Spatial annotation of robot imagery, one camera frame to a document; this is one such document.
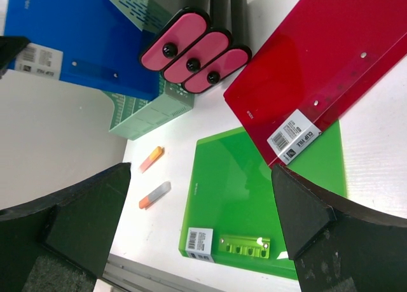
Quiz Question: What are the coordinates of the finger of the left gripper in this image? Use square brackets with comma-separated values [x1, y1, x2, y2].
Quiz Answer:
[0, 36, 31, 78]

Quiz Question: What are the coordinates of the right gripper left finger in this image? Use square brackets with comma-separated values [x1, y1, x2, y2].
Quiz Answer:
[1, 163, 131, 291]

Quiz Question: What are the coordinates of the blue clip file folder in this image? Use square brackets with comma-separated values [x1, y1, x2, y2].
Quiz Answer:
[4, 0, 158, 101]

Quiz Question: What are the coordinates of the mint green file organizer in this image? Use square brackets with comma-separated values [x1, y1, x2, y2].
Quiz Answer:
[104, 0, 195, 140]

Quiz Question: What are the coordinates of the green clip file folder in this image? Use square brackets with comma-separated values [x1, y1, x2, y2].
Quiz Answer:
[177, 120, 348, 281]

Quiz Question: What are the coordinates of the red clip file folder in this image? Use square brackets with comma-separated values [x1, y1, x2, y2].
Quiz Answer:
[224, 0, 406, 167]

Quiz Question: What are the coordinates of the orange highlighter clear cap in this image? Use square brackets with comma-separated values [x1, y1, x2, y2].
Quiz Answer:
[139, 146, 165, 173]

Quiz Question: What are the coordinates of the aluminium rail frame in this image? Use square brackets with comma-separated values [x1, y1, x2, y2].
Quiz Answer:
[102, 254, 219, 291]

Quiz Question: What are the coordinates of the orange grey highlighter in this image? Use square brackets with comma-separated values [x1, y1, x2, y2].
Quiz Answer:
[139, 181, 171, 209]

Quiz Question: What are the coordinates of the black pink drawer unit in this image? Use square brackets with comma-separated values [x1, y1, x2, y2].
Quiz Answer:
[139, 0, 252, 94]

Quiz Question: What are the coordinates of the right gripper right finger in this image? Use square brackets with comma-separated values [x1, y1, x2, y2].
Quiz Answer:
[271, 165, 406, 291]

